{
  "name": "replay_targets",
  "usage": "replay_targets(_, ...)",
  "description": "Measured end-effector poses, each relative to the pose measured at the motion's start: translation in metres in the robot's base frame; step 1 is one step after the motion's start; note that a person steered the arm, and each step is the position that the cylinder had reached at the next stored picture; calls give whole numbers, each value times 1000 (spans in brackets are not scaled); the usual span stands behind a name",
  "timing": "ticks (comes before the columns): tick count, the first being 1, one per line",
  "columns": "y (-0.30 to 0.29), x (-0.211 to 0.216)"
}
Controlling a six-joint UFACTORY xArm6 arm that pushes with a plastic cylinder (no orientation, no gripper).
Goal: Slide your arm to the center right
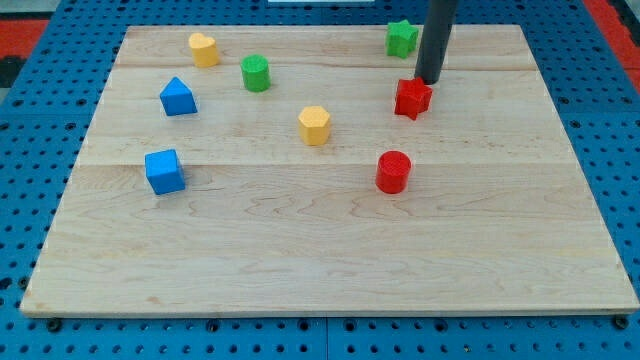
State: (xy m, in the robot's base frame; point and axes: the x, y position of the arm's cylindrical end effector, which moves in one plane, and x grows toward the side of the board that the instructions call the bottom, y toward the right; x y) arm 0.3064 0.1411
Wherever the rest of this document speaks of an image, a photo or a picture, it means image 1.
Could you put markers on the light wooden board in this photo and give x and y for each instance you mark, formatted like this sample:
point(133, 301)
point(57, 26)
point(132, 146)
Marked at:
point(497, 218)

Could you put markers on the black cylindrical robot arm rod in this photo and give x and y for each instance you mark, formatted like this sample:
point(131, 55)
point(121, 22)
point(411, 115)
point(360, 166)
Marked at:
point(437, 28)

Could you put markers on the blue triangular prism block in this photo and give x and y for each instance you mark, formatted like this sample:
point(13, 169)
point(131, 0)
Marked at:
point(177, 98)

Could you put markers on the yellow hexagon block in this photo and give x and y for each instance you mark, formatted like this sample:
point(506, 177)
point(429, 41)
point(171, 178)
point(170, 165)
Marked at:
point(314, 125)

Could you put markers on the green star block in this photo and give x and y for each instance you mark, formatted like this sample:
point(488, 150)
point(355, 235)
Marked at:
point(400, 39)

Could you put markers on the yellow heart block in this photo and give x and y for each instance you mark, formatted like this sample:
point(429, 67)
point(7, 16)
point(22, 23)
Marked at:
point(204, 50)

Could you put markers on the red star block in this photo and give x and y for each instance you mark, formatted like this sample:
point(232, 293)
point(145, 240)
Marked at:
point(412, 97)

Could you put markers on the green cylinder block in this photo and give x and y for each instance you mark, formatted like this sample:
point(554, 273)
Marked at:
point(255, 73)

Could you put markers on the blue cube block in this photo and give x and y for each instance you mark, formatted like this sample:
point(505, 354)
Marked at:
point(164, 172)

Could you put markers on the red cylinder block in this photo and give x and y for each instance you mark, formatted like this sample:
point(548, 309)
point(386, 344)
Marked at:
point(393, 171)

